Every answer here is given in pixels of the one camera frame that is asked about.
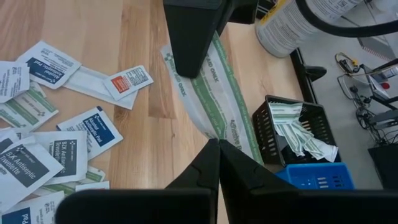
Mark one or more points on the black equipment box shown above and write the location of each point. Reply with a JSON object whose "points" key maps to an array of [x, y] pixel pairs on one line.
{"points": [[384, 168]]}

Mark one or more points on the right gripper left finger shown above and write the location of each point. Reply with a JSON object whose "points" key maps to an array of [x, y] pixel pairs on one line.
{"points": [[199, 177]]}

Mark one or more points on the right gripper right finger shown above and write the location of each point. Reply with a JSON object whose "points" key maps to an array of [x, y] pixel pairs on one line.
{"points": [[245, 186]]}

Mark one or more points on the green-striped bandage wrapper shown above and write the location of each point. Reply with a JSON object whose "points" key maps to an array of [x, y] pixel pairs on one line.
{"points": [[94, 175], [214, 102], [298, 137], [286, 113], [28, 109]]}

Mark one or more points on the black plastic basket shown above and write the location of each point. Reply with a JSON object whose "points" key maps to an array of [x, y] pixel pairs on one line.
{"points": [[267, 137]]}

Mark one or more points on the red-label ointment packet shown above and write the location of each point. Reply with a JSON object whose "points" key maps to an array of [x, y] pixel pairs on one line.
{"points": [[129, 81]]}

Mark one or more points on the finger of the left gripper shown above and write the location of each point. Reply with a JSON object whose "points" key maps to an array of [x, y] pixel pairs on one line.
{"points": [[244, 11], [192, 34]]}

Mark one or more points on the dark antiseptic towelette packet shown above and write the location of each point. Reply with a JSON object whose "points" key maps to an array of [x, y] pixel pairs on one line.
{"points": [[25, 168]]}

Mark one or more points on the translucent white packet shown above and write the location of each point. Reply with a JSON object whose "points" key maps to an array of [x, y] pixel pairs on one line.
{"points": [[66, 155]]}

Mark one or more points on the blue alcohol pad packet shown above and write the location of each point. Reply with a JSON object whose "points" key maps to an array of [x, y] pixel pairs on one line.
{"points": [[21, 213], [93, 130], [49, 63]]}

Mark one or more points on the white printed sachet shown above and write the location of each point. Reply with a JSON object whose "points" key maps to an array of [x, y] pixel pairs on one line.
{"points": [[14, 81]]}

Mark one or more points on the plain white bandage wrapper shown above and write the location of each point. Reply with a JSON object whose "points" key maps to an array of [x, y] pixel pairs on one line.
{"points": [[329, 154], [90, 85]]}

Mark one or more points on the blue plastic basket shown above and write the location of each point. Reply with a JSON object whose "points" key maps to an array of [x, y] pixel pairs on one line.
{"points": [[311, 177]]}

